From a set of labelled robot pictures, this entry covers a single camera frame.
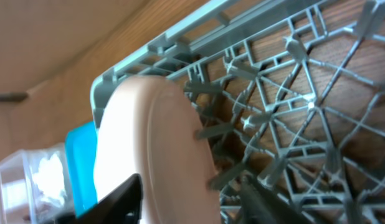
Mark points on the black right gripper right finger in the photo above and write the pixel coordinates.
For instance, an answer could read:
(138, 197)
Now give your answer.
(261, 206)

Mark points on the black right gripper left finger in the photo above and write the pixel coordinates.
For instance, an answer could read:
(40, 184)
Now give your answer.
(121, 206)

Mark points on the large white plate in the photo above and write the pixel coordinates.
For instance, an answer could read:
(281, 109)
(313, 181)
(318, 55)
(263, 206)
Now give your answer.
(149, 128)

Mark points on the grey dishwasher rack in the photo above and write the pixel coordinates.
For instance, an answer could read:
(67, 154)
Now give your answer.
(292, 91)

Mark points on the teal plastic tray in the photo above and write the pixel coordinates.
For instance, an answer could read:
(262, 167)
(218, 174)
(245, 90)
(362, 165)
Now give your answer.
(80, 149)

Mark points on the white crumpled tissue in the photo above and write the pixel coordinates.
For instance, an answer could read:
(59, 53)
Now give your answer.
(50, 181)

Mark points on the clear plastic bin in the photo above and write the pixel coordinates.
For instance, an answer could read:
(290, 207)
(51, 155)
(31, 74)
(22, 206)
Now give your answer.
(18, 192)

